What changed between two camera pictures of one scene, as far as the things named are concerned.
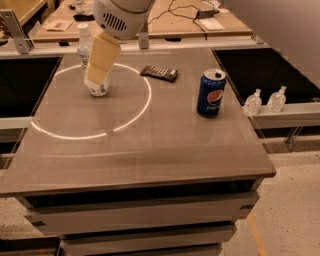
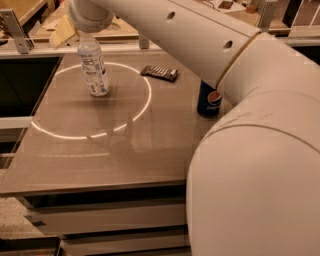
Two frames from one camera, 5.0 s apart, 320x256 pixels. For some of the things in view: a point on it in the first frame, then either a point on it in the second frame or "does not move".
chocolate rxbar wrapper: (159, 72) does not move
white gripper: (124, 20) -> (87, 20)
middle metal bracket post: (143, 36) does not move
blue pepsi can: (211, 92) does not move
